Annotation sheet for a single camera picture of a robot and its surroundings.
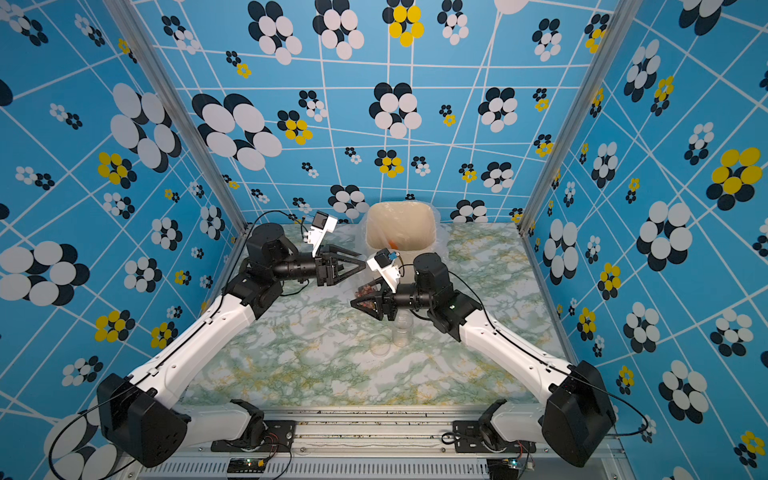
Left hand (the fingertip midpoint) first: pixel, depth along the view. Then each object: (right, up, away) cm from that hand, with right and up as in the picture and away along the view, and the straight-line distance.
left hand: (365, 261), depth 64 cm
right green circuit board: (+33, -50, +7) cm, 60 cm away
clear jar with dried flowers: (+9, -21, +24) cm, 33 cm away
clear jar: (-1, -7, +3) cm, 7 cm away
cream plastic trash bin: (+8, +10, +30) cm, 33 cm away
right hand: (-1, -8, +5) cm, 9 cm away
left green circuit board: (-30, -50, +8) cm, 59 cm away
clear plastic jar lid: (+2, -26, +25) cm, 36 cm away
